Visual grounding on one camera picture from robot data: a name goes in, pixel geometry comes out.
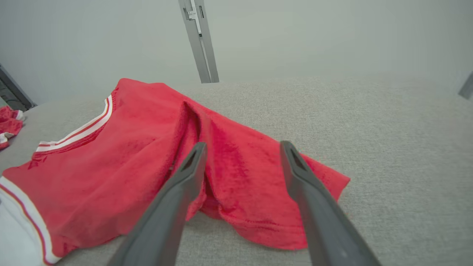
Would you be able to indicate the grey metal frame rail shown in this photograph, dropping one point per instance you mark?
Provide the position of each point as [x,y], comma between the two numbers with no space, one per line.
[14,92]

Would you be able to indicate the red basketball jersey white trim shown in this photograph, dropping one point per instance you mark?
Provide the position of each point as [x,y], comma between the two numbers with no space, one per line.
[129,166]

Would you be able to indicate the grey metal bar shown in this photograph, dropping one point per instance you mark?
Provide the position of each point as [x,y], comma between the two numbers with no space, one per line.
[467,87]

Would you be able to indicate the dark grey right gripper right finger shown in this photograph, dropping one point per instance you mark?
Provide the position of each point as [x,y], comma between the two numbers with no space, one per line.
[329,229]

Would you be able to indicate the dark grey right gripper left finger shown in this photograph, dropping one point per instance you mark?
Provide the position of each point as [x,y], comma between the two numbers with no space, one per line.
[162,221]

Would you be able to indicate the grey vertical partition post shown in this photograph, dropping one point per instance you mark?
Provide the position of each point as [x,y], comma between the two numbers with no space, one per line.
[201,44]

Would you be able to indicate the red shorts white stripe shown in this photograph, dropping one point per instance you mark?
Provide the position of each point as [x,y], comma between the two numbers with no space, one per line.
[9,123]

